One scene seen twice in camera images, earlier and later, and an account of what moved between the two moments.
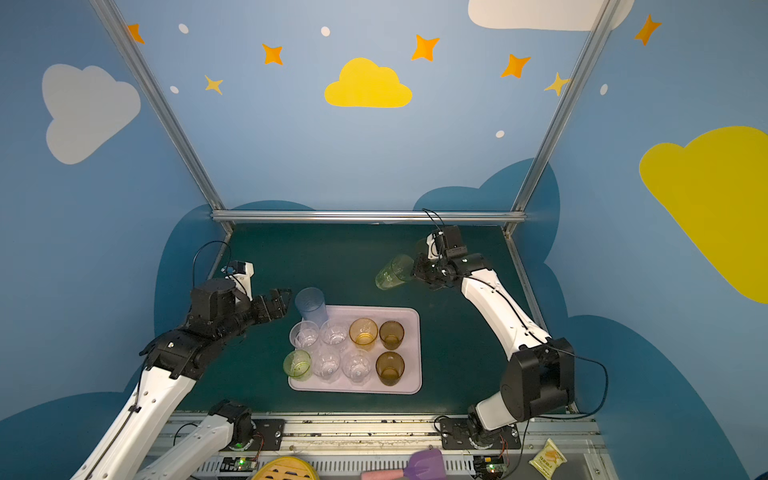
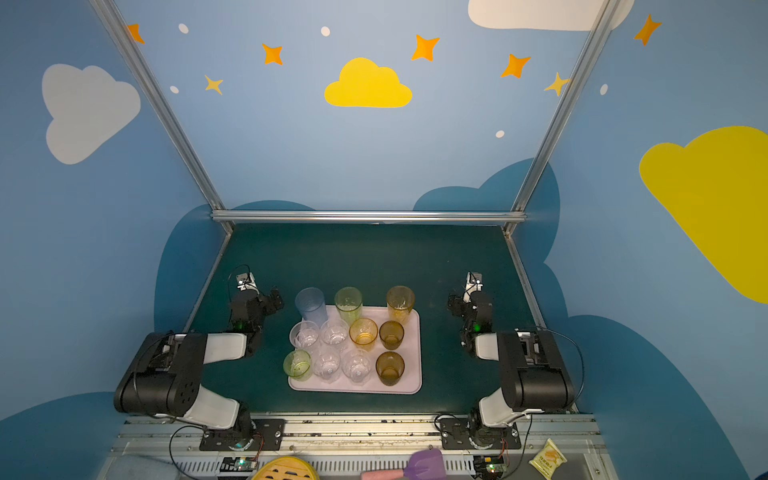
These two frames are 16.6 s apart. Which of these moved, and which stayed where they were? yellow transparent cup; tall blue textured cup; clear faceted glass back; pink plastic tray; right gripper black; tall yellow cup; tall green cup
Moved: tall yellow cup; tall green cup; right gripper black
Stayed: yellow transparent cup; clear faceted glass back; pink plastic tray; tall blue textured cup
